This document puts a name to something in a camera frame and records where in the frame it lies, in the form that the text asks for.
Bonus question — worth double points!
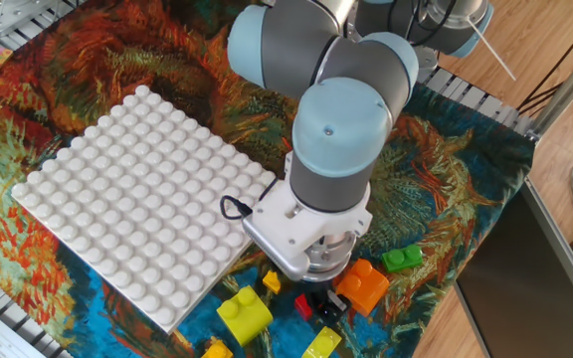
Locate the white and silver wrist adapter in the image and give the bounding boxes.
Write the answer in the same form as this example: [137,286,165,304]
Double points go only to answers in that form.
[241,151,373,283]

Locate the white zip tie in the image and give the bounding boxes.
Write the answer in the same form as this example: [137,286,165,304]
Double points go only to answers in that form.
[467,17,517,82]

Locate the slim yellow four-stud block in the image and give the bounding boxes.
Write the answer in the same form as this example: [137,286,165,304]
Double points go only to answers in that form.
[262,269,283,295]

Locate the orange two-stud block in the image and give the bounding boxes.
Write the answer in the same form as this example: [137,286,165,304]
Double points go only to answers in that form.
[334,258,391,318]

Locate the small red block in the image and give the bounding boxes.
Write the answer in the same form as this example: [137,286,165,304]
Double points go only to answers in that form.
[293,292,314,322]

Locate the colourful sunflower pattern rug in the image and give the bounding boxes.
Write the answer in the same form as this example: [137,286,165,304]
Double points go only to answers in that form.
[0,0,536,358]

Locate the white studded baseplate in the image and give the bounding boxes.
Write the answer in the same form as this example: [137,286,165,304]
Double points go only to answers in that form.
[10,84,278,334]

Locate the small green two-stud block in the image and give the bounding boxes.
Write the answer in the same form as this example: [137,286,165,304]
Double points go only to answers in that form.
[381,243,425,274]

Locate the large lime two-stud block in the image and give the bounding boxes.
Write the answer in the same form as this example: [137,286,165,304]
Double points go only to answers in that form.
[216,284,275,348]

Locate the black monitor panel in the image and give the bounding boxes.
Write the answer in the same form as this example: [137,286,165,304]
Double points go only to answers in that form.
[454,177,573,358]

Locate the small lime single-stud block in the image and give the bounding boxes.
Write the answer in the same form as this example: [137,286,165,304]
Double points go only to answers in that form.
[300,325,343,358]

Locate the perforated metal plate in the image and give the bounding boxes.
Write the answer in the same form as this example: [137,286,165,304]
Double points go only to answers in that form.
[0,0,77,39]

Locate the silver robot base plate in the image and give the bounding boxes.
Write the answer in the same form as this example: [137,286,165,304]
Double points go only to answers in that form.
[415,47,441,85]

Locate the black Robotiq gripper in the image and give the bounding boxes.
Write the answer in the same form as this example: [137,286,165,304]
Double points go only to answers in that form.
[298,276,354,323]

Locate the large yellow four-stud block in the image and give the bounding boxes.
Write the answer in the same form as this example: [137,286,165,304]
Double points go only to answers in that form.
[200,337,235,358]

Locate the aluminium frame beam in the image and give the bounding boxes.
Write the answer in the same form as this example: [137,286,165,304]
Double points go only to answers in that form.
[524,42,573,145]

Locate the black floor cables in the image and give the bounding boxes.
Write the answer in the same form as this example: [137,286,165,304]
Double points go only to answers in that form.
[517,9,573,116]

